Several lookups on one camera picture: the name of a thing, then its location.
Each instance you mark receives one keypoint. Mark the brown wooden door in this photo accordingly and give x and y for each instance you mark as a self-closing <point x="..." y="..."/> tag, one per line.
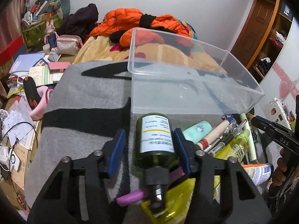
<point x="255" y="30"/>

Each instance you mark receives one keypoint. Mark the person right hand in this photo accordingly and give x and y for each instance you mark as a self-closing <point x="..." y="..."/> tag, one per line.
<point x="278" y="176"/>

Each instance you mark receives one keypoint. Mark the black silver pen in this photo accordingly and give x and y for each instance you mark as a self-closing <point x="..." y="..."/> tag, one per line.
<point x="220" y="144"/>

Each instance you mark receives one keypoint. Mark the dark green pump bottle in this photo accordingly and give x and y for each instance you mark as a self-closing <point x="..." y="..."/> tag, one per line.
<point x="154" y="153"/>

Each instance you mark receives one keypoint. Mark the grey neck pillow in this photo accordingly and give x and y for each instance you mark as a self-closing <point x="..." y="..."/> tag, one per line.
<point x="62" y="7"/>

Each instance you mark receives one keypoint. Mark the clear plastic storage box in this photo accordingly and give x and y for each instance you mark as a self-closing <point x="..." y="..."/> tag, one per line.
<point x="173" y="74"/>

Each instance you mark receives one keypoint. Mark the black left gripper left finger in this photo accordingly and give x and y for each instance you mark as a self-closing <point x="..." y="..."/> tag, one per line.
<point x="59" y="200"/>

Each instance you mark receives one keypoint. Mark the beige red-banded tube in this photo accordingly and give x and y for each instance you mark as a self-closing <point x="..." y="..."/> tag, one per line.
<point x="212" y="136"/>

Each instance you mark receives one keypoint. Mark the white charger device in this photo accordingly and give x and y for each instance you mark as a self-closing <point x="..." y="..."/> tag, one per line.
<point x="9" y="159"/>

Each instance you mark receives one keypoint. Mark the colourful yellow bed quilt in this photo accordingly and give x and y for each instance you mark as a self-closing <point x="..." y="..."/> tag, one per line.
<point x="102" y="49"/>

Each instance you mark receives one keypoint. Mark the black FiiO box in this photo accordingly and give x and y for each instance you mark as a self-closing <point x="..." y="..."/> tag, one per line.
<point x="285" y="11"/>

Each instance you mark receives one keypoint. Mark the red box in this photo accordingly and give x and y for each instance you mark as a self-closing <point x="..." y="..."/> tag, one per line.
<point x="11" y="50"/>

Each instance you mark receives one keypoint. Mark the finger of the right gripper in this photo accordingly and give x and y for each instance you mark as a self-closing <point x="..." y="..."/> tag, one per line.
<point x="264" y="124"/>

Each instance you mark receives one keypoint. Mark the small blue box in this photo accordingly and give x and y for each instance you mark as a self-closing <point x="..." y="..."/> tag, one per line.
<point x="229" y="117"/>

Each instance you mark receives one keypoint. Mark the white pink wardrobe door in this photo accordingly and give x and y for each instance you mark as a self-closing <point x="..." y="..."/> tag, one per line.
<point x="282" y="79"/>

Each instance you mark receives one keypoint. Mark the white blue-capped cream tube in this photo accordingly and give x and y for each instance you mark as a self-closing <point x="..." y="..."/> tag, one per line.
<point x="259" y="173"/>

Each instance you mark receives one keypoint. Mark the blue notebook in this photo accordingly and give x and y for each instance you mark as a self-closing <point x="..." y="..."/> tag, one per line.
<point x="25" y="61"/>

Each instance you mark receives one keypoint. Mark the orange puffer jacket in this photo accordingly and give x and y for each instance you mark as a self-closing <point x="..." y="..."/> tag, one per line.
<point x="120" y="23"/>

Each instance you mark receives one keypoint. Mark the wooden shelf unit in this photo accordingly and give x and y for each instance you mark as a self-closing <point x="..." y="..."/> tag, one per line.
<point x="270" y="46"/>

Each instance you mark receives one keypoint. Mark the yellow-green spray bottle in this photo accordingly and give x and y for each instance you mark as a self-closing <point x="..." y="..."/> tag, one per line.
<point x="237" y="148"/>

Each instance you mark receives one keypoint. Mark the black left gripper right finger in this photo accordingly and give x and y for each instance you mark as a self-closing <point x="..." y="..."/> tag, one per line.
<point x="223" y="191"/>

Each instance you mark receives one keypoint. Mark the yellow transparent flat pouch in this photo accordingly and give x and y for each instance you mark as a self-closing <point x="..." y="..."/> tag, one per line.
<point x="178" y="200"/>

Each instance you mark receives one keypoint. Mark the striped red curtain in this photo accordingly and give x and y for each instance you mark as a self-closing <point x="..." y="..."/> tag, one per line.
<point x="11" y="22"/>

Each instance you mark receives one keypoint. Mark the mint green small tube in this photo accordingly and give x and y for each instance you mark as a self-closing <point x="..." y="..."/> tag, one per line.
<point x="197" y="132"/>

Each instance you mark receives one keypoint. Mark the green storage basket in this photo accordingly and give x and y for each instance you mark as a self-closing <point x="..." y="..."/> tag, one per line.
<point x="35" y="34"/>

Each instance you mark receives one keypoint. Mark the rabbit figurine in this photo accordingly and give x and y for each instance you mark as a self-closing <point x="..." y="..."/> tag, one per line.
<point x="51" y="35"/>

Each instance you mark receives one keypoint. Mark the pink quilted pouch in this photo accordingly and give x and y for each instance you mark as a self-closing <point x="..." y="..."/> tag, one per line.
<point x="68" y="45"/>

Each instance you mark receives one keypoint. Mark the dark purple clothing pile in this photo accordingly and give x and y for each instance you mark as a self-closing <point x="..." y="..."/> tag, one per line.
<point x="81" y="23"/>

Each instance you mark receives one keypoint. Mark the pink flat box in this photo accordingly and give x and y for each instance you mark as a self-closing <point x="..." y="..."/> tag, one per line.
<point x="58" y="66"/>

